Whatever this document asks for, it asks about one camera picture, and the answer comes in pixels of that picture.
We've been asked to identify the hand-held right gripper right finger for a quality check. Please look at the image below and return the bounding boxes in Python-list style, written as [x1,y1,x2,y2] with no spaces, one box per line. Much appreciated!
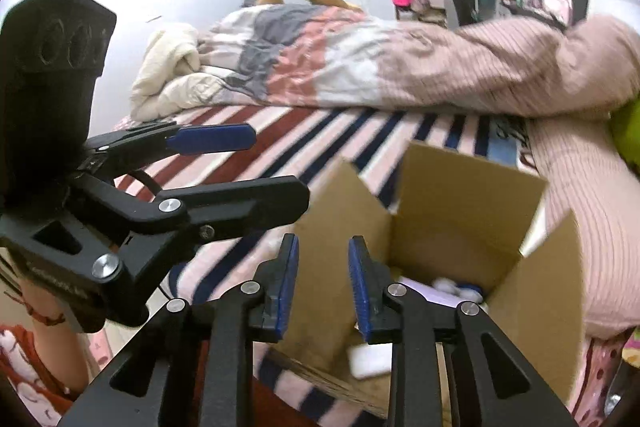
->
[348,235,578,427]

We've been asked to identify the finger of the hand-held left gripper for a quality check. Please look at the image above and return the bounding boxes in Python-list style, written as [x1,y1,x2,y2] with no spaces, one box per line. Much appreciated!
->
[70,174,311,327]
[82,122,257,180]

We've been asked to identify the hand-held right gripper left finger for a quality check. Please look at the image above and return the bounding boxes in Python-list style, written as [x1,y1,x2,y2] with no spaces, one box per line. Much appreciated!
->
[57,234,301,427]

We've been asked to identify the brown cardboard box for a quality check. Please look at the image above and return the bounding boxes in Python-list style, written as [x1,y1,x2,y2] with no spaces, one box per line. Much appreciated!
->
[252,140,587,427]

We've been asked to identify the person's left forearm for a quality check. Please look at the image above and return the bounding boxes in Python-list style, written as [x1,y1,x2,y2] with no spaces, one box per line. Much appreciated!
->
[15,279,98,405]

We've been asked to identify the pale lavender paper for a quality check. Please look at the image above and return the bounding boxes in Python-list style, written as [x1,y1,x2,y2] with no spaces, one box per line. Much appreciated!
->
[399,277,453,305]

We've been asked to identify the white flat packet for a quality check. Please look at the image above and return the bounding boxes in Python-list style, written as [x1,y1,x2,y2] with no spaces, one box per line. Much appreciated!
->
[349,341,394,379]

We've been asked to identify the cream fluffy blanket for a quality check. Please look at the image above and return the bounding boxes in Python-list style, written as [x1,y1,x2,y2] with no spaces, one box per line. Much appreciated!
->
[131,25,241,120]

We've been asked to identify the striped pink navy blanket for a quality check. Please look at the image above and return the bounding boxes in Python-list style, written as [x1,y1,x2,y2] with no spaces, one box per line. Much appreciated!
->
[90,104,536,427]

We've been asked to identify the small white round items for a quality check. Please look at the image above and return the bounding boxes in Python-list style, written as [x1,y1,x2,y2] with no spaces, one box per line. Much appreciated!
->
[434,277,485,304]

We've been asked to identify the pink grey patchwork quilt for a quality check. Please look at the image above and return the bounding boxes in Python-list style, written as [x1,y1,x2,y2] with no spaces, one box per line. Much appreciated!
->
[197,4,436,110]

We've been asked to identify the pink printed cloth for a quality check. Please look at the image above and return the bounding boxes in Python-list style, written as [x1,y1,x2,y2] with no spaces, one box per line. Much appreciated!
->
[569,326,640,419]

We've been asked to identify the red white printed clothing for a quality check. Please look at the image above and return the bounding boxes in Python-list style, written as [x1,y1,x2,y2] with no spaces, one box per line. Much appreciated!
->
[0,326,73,415]

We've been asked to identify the black chair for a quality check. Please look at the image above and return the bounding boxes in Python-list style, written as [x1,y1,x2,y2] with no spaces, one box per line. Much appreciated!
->
[442,0,482,28]

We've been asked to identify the pink ribbed blanket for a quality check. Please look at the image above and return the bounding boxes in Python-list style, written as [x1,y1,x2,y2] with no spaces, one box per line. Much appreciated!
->
[380,14,640,339]

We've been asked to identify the green plush object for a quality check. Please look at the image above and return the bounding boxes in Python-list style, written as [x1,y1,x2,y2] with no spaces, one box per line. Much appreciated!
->
[607,97,640,178]

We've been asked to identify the red string bracelet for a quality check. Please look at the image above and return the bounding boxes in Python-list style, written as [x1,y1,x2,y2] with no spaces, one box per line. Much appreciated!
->
[27,304,67,327]

